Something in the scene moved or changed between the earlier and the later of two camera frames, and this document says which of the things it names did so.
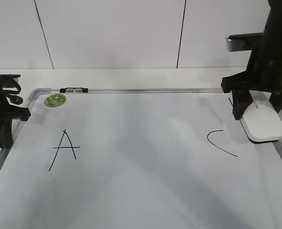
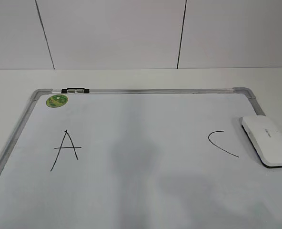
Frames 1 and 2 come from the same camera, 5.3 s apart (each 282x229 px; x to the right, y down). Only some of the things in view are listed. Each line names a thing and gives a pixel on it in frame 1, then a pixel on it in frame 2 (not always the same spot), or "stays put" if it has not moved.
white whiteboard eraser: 260,120 to 271,145
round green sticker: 55,100 stays put
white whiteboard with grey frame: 166,158 stays put
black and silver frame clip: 74,89 stays put
